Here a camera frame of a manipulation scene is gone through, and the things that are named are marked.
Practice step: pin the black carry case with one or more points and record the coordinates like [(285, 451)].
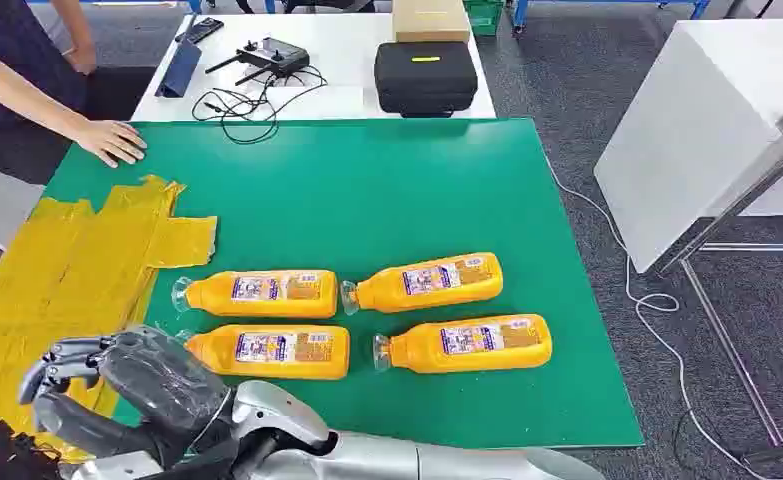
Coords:
[(424, 79)]

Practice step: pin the robot right arm silver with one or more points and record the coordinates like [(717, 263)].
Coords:
[(378, 457)]

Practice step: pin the blue tablet cover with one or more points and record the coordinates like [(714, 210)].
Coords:
[(180, 69)]

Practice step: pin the person's right hand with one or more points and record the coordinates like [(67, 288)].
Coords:
[(113, 142)]

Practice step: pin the person's left hand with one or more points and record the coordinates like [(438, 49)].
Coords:
[(83, 60)]

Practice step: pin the green plastic crate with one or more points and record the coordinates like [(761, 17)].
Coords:
[(484, 14)]

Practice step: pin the robot right hand grey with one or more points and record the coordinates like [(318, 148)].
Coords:
[(159, 391)]

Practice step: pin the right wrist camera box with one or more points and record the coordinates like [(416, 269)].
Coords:
[(116, 467)]

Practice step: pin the person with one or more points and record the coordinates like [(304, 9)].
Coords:
[(7, 40)]

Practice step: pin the orange drink bottle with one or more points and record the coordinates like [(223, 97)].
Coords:
[(265, 295), (272, 351), (431, 283), (470, 344)]

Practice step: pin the large white table top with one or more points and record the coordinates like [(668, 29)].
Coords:
[(689, 132)]

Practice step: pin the black phone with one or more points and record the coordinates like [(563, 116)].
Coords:
[(200, 30)]

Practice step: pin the yellow plastic sheet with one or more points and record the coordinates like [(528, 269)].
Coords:
[(66, 265)]

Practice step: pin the cardboard box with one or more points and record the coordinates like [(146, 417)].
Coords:
[(431, 20)]

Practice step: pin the black remote controller with antennas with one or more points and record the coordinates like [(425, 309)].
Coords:
[(275, 56)]

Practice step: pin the green table mat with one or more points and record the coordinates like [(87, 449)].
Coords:
[(398, 199)]

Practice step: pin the blue metal frame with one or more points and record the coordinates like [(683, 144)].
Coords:
[(520, 13)]

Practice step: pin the steel table frame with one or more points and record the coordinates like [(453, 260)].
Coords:
[(728, 344)]

